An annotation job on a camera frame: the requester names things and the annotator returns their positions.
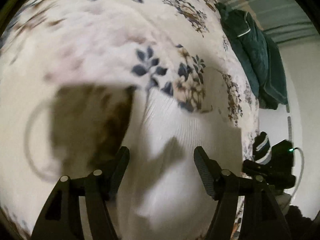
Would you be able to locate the dark green quilt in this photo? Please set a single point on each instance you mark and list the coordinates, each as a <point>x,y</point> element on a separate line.
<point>260,62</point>

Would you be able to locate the grey-green striped curtain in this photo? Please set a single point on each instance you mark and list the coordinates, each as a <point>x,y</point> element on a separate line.
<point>272,7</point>

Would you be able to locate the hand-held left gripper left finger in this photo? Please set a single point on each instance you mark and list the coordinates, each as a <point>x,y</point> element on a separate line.
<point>117,177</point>

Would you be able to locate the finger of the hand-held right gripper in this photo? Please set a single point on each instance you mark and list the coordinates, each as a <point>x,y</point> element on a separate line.
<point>268,173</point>

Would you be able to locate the floral bed blanket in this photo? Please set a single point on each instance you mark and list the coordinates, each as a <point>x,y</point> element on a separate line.
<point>105,25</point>

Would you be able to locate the white knitted sweater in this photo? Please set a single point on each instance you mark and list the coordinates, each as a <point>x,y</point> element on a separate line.
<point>175,135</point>

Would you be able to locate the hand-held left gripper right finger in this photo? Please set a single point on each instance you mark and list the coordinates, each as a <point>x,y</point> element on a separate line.
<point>205,175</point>

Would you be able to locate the striped folded clothes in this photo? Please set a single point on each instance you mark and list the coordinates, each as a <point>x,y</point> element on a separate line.
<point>262,147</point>

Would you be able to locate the white headboard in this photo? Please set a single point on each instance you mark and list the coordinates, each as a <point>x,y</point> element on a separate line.
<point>295,92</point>

